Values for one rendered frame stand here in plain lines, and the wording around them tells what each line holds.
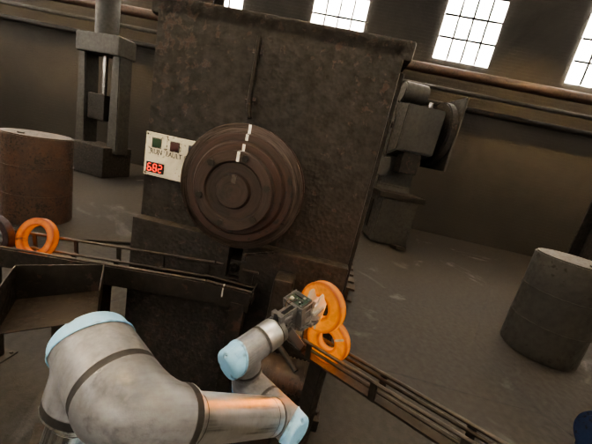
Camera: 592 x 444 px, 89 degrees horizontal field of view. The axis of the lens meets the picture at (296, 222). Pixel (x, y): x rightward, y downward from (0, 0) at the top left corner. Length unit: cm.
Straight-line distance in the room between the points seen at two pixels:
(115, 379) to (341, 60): 117
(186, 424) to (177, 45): 129
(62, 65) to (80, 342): 954
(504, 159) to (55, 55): 1063
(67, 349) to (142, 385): 13
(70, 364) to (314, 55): 116
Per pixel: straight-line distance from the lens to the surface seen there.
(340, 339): 107
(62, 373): 55
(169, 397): 49
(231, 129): 116
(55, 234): 173
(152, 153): 145
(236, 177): 106
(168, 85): 145
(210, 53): 140
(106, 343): 53
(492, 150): 793
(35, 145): 379
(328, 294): 93
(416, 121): 530
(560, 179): 867
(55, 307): 139
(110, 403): 48
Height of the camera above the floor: 132
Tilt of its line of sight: 14 degrees down
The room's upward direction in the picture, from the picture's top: 12 degrees clockwise
